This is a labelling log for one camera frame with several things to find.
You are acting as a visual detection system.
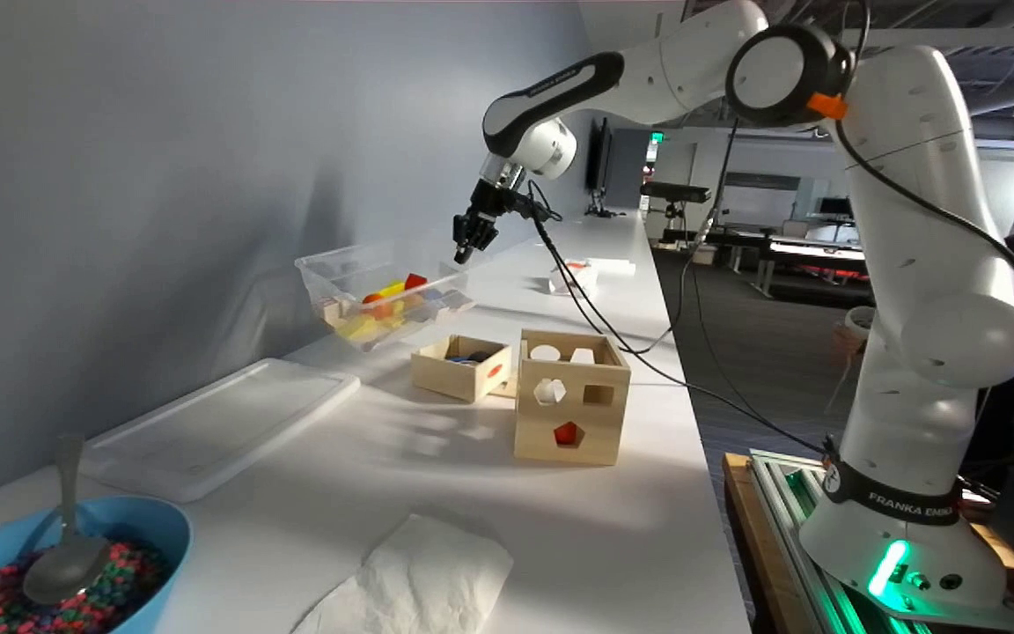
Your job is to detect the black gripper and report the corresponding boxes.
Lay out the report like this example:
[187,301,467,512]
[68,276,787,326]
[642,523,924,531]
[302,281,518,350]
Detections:
[450,174,532,268]

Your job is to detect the small wooden box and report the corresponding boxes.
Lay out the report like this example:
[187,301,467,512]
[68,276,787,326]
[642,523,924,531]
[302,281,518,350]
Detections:
[410,330,518,408]

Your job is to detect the clear plastic lunchbox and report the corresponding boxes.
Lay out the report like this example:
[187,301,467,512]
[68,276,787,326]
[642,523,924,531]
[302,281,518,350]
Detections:
[291,241,479,353]

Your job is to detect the robot base mounting platform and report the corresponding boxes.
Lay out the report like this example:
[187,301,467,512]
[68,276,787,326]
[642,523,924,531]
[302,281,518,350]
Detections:
[722,447,1014,634]

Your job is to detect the clear plastic lunchbox lid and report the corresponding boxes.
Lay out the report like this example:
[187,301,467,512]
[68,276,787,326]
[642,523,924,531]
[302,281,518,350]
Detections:
[80,356,366,508]

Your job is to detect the yellow toy block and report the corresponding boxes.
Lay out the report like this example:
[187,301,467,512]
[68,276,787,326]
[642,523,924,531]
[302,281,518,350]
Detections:
[364,279,412,310]

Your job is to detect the big wooden shape sorter cube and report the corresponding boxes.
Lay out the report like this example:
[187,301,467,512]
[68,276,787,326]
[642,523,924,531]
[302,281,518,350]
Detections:
[512,328,633,468]

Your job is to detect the crumpled white cloth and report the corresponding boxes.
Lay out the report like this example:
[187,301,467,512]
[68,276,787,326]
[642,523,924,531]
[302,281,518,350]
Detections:
[289,512,518,634]

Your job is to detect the blue bowl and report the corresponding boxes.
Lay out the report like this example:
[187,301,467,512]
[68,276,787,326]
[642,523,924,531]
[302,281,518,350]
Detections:
[0,494,194,634]

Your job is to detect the colourful beads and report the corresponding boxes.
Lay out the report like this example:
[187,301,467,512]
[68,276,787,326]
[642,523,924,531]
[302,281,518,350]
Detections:
[0,536,168,634]

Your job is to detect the grey metal spoon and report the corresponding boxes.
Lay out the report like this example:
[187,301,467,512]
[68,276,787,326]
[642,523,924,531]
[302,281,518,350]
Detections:
[19,433,113,612]

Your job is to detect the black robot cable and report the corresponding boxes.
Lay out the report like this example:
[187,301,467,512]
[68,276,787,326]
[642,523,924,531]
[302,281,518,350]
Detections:
[520,111,1014,464]

